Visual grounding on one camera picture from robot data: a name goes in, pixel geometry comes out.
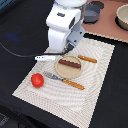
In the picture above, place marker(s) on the toy knife wooden handle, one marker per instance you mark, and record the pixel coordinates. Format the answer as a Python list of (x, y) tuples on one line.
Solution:
[(87, 59)]

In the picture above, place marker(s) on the round wooden plate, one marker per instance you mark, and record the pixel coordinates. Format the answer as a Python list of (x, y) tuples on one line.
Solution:
[(68, 72)]

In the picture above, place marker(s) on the toy fork wooden handle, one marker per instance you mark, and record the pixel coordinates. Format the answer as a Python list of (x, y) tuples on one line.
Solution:
[(54, 77)]

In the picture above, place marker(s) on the beige bowl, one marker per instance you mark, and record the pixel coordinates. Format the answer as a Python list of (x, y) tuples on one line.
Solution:
[(122, 15)]

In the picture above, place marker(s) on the black stove burner back-right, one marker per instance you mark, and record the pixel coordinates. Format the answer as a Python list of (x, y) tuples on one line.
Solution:
[(98, 4)]

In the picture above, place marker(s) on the grey pot on stove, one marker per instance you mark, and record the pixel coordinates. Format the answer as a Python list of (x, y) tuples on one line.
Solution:
[(92, 13)]

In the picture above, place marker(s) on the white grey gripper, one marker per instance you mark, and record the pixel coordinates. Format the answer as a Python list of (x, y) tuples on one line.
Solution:
[(64, 28)]

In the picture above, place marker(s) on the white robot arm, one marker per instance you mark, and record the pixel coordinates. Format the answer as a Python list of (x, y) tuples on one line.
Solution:
[(74, 4)]

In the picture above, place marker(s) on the red toy tomato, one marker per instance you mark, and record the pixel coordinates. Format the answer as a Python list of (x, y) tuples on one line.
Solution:
[(37, 80)]

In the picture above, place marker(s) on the woven grey placemat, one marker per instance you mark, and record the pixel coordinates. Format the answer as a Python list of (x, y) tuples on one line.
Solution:
[(68, 103)]

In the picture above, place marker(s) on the brown toy stove board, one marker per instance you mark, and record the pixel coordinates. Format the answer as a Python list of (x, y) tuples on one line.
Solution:
[(106, 25)]

